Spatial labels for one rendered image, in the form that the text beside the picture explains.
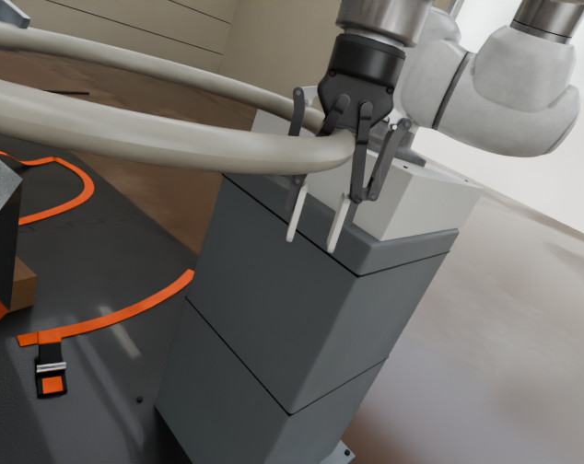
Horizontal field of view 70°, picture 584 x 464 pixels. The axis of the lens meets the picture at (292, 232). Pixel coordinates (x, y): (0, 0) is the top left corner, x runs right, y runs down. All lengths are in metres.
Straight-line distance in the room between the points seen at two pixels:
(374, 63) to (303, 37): 6.09
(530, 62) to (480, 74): 0.08
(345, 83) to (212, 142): 0.22
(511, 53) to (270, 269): 0.57
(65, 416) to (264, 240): 0.74
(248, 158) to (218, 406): 0.86
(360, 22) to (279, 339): 0.61
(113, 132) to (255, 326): 0.69
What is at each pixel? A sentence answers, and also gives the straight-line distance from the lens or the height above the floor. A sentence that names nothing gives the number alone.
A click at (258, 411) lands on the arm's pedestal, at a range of 0.97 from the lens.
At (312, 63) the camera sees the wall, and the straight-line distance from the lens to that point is 6.30.
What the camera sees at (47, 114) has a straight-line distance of 0.27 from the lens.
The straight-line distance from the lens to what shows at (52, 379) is 1.37.
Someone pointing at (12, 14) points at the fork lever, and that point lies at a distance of 0.69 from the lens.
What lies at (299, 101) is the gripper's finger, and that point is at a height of 0.99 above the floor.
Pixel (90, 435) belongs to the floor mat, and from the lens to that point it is 1.27.
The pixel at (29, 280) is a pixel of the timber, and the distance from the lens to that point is 1.54.
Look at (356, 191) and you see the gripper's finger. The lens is 0.48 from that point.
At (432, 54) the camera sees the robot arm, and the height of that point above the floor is 1.11.
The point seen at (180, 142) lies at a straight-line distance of 0.27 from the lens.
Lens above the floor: 1.04
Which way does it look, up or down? 23 degrees down
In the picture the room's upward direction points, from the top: 21 degrees clockwise
